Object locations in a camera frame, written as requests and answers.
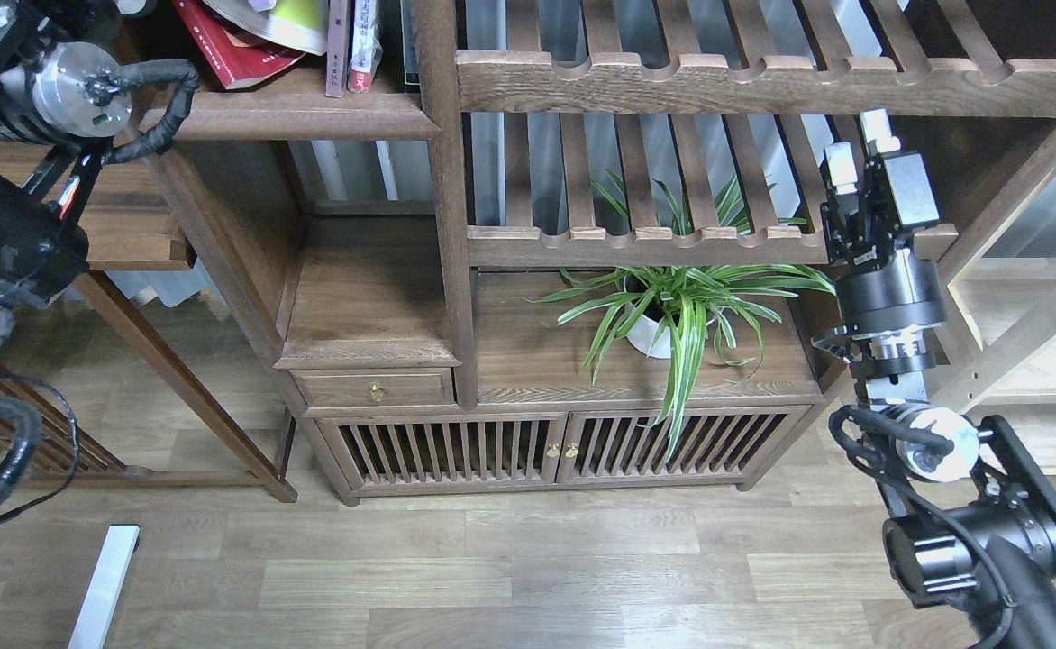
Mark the light wooden shelf unit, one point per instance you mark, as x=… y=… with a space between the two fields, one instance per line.
x=1024 y=379

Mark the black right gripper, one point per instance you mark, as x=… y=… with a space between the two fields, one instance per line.
x=871 y=217

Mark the red cover book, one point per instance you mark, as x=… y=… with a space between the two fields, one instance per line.
x=239 y=59

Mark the dark upright book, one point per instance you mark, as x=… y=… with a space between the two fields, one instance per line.
x=410 y=63

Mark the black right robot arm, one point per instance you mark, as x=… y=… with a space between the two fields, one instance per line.
x=972 y=520

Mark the red white upright book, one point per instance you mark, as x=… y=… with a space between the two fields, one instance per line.
x=365 y=47

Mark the yellow-green cover book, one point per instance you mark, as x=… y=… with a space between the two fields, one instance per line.
x=297 y=25

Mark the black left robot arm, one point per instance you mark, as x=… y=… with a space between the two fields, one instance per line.
x=68 y=109

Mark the slatted wooden rack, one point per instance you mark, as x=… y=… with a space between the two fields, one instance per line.
x=41 y=442

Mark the green spider plant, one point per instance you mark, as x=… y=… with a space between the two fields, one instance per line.
x=728 y=289

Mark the dark wooden bookshelf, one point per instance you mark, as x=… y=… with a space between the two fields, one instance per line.
x=385 y=253

